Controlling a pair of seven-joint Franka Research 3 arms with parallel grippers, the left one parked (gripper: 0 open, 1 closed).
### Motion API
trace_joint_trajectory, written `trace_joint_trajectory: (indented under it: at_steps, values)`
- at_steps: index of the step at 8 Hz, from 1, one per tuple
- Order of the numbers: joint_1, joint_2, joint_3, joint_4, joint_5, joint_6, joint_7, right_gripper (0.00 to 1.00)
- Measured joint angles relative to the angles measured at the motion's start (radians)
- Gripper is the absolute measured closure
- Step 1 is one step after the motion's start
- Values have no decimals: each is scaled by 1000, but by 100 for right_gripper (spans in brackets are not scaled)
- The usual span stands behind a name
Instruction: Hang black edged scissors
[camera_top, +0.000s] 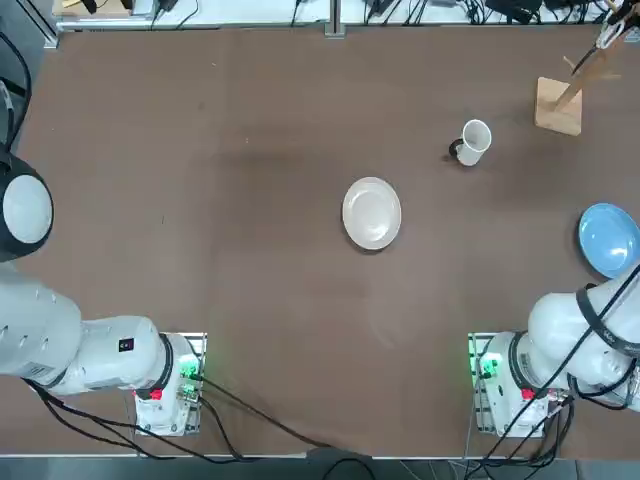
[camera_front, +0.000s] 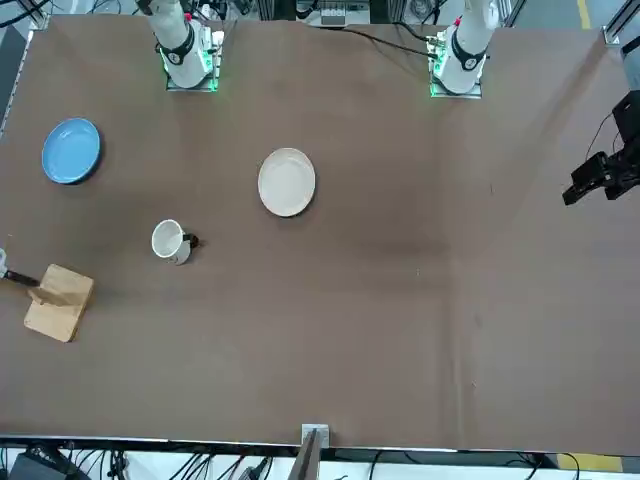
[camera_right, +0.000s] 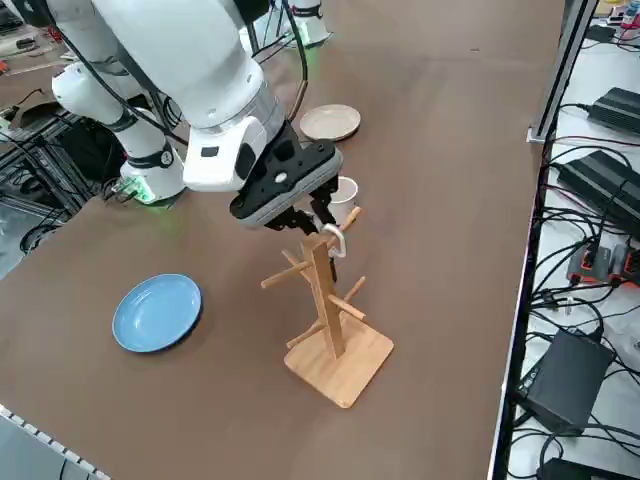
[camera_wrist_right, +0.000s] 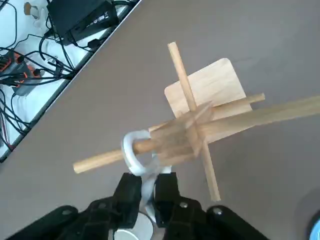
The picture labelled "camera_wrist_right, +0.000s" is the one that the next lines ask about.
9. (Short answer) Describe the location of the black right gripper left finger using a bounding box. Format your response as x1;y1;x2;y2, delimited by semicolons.
4;173;143;240

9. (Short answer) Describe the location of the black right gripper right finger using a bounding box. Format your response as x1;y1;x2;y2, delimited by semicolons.
153;172;266;240

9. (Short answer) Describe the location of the white cup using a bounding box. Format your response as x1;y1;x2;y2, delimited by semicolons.
113;212;155;240

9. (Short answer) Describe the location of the wooden cup rack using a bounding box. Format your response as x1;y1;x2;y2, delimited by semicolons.
72;42;320;202

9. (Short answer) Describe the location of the blue round plate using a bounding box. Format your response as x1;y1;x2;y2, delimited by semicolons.
309;214;320;240

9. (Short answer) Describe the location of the orange and black charger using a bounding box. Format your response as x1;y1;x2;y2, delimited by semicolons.
8;61;43;96
0;52;16;74

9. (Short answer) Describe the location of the black power supply box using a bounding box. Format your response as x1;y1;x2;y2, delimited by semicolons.
46;0;120;46

